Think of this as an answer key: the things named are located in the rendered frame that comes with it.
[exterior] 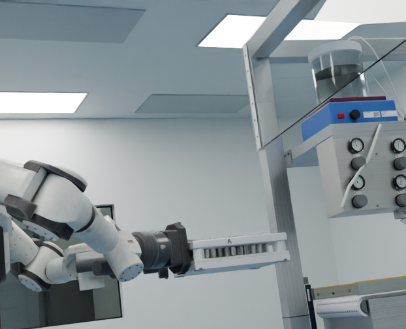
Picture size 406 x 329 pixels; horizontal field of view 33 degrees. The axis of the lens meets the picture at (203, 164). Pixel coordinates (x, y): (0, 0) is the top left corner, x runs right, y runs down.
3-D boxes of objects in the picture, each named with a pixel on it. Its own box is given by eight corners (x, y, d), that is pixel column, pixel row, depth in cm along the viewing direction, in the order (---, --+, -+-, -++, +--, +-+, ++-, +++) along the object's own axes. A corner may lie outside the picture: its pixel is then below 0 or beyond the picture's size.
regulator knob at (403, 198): (401, 205, 173) (398, 188, 174) (396, 207, 175) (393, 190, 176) (413, 204, 174) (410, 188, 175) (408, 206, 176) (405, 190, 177)
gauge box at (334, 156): (345, 211, 171) (332, 135, 175) (327, 218, 181) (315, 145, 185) (421, 205, 177) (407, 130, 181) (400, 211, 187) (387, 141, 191)
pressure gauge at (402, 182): (396, 188, 175) (393, 174, 176) (393, 190, 176) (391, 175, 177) (409, 188, 176) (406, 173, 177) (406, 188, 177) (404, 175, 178)
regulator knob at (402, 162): (399, 168, 175) (396, 152, 176) (394, 171, 177) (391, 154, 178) (410, 168, 176) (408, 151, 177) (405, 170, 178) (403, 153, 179)
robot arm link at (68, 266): (108, 275, 177) (85, 278, 188) (104, 240, 179) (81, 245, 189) (85, 278, 173) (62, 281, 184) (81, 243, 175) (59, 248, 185)
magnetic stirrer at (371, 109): (335, 126, 180) (329, 94, 181) (303, 147, 200) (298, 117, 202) (402, 123, 185) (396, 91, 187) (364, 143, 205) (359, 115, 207)
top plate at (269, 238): (255, 250, 194) (254, 243, 195) (287, 239, 171) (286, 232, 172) (171, 258, 188) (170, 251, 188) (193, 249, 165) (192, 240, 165)
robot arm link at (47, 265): (71, 292, 185) (43, 296, 200) (91, 262, 190) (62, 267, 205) (41, 269, 181) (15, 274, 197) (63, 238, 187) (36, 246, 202)
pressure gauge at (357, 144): (352, 152, 174) (349, 138, 175) (349, 153, 175) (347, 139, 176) (365, 151, 175) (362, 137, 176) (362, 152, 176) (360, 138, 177)
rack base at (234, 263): (258, 267, 193) (256, 259, 194) (290, 260, 170) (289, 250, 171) (173, 277, 187) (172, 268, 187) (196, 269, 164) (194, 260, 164)
